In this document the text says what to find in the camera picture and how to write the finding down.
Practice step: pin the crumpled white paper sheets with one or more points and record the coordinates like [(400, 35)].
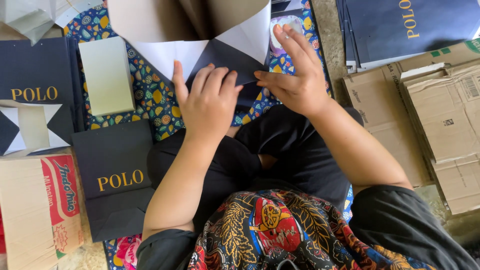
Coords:
[(33, 15)]

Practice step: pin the person's black trousers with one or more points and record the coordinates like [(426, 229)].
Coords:
[(300, 157)]

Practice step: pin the navy paper bag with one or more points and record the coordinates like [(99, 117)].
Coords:
[(232, 56), (116, 165)]

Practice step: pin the stack of navy printed sheets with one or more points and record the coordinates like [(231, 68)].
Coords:
[(382, 30)]

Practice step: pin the fruit patterned floor mat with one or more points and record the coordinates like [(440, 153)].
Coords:
[(157, 97)]

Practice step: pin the navy bag with folded bottom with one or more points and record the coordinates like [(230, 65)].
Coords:
[(32, 127)]

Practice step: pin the cardboard box with red print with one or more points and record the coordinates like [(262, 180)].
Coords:
[(37, 210)]

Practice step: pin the stack of white card sheets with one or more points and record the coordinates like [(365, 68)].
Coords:
[(107, 77)]

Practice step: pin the stack of folded navy bags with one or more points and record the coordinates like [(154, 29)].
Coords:
[(37, 67)]

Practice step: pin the pink plastic packet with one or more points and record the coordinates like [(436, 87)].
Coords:
[(129, 251)]

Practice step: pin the person's patterned batik cloth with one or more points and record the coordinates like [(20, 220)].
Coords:
[(277, 232)]

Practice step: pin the person's left hand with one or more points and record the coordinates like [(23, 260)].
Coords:
[(208, 108)]

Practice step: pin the person's right hand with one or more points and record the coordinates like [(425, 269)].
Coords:
[(302, 86)]

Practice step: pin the flat navy paper bag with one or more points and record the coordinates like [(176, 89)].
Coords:
[(116, 165)]

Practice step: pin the heap of flattened brown cartons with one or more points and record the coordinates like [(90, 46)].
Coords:
[(431, 123)]

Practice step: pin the white glue bowl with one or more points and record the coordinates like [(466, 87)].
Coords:
[(279, 37)]

